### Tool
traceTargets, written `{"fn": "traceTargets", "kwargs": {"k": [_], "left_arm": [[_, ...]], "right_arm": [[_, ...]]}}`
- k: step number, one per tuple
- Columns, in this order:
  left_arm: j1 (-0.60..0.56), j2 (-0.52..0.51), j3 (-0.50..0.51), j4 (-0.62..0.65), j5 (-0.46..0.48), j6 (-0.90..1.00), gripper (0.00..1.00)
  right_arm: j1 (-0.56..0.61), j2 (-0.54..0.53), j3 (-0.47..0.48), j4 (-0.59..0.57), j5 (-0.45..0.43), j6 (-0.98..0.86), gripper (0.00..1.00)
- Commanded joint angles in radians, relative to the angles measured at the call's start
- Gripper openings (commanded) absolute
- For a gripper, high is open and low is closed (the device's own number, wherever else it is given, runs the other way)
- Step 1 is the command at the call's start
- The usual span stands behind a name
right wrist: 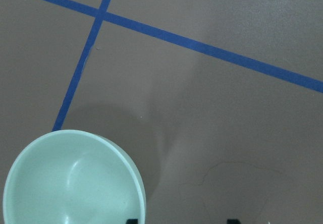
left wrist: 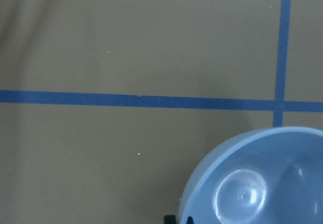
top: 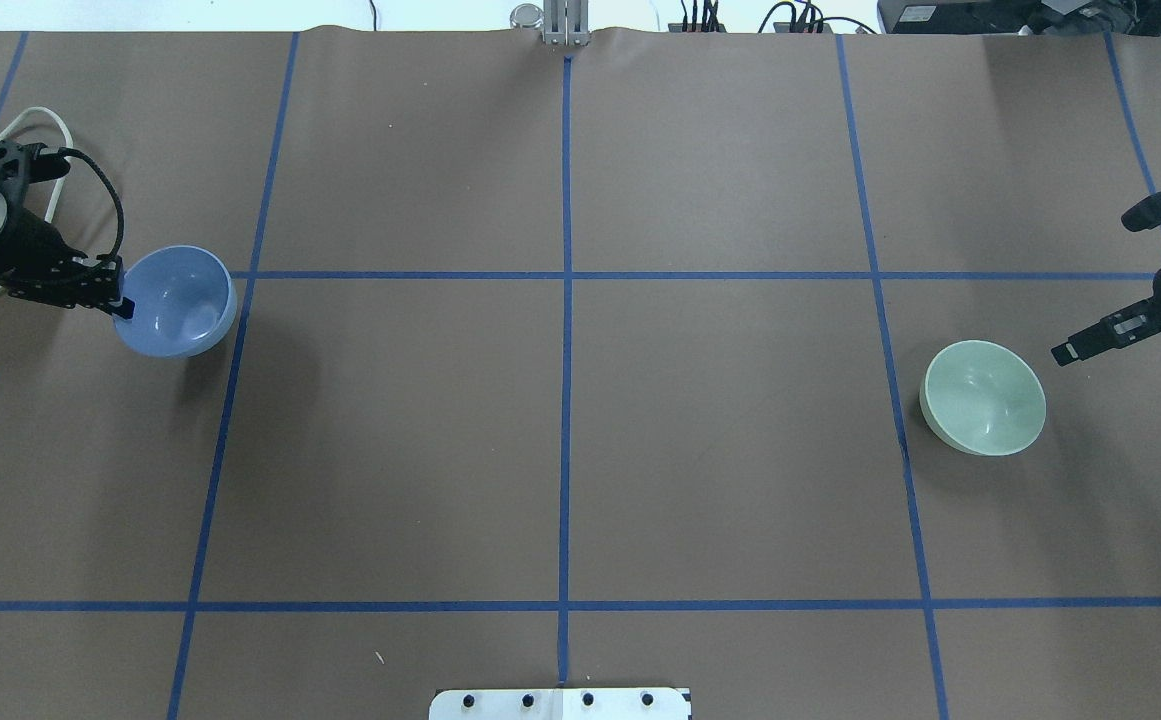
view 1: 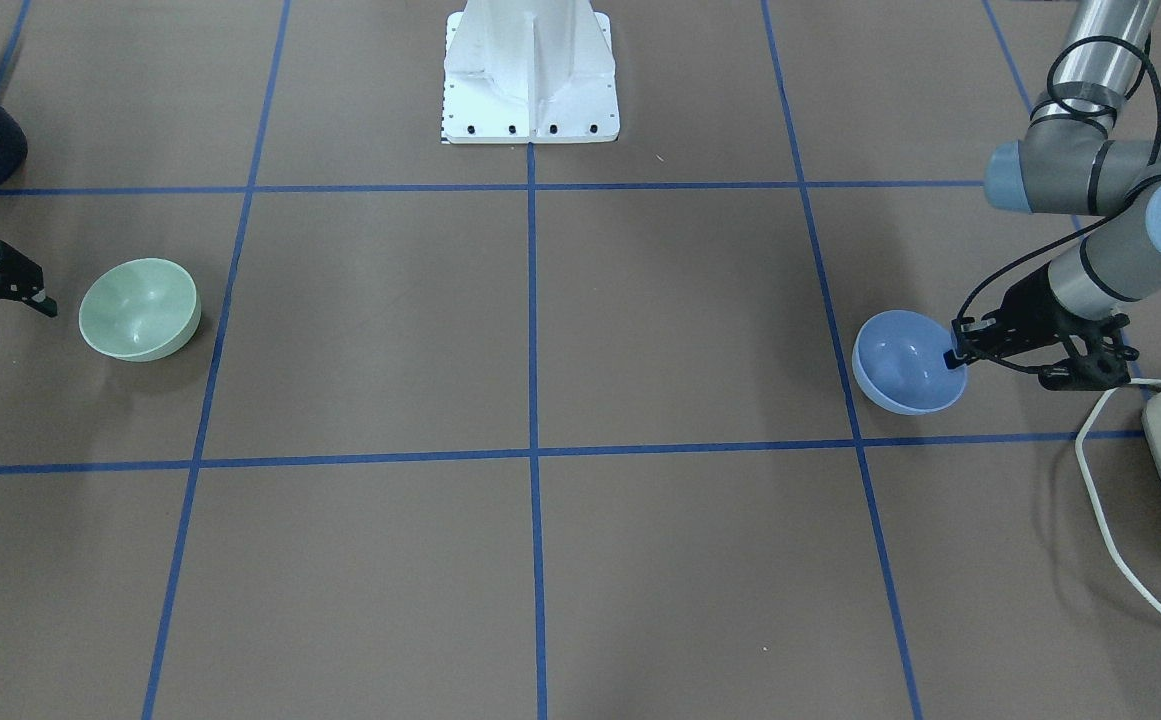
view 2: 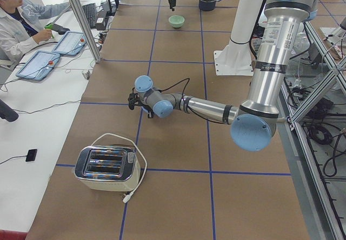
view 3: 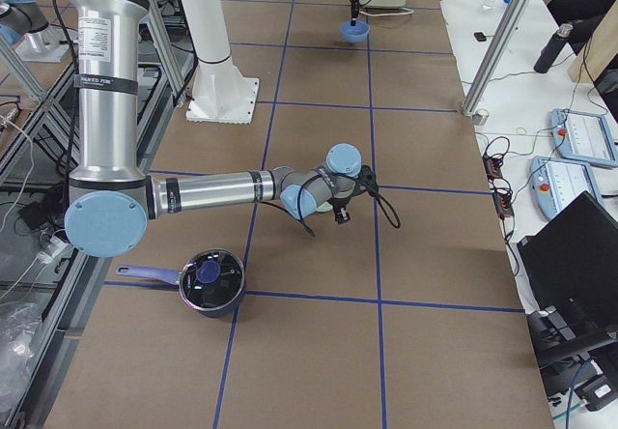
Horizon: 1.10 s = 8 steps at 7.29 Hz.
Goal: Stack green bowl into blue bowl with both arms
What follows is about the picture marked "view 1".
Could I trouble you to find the green bowl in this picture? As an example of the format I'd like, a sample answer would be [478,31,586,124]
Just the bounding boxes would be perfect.
[77,258,202,363]

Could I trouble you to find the blue bowl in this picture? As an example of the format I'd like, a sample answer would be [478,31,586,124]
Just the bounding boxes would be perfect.
[850,309,969,416]

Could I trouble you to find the white pedestal column base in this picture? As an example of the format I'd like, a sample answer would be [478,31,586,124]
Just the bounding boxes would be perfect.
[440,1,621,145]

